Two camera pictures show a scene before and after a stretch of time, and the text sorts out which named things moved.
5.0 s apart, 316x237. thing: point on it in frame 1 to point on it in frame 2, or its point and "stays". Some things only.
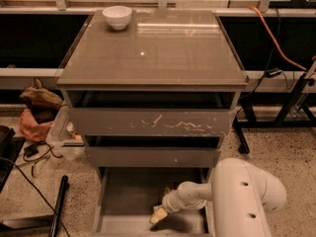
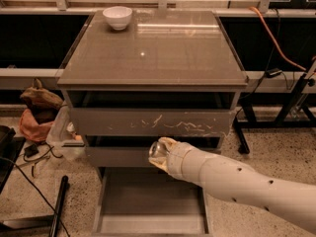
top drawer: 152,113 stays
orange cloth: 33,130 stays
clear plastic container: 64,138 stays
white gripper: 170,202 to 178,160
